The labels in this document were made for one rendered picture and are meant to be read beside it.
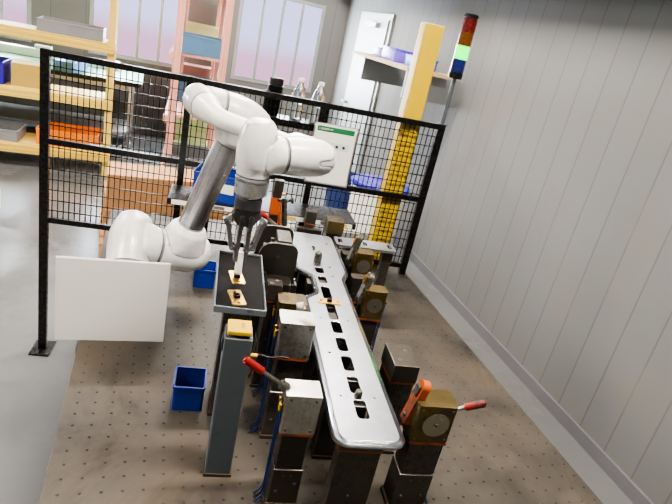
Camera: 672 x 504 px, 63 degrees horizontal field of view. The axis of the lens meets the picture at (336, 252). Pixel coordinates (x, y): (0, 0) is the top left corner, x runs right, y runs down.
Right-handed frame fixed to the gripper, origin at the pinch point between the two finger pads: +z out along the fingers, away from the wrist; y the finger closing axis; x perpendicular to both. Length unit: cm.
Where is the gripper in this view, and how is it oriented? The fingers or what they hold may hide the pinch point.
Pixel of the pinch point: (239, 261)
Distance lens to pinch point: 162.2
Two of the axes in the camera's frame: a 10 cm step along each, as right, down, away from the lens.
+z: -2.0, 9.1, 3.7
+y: -9.3, -0.6, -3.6
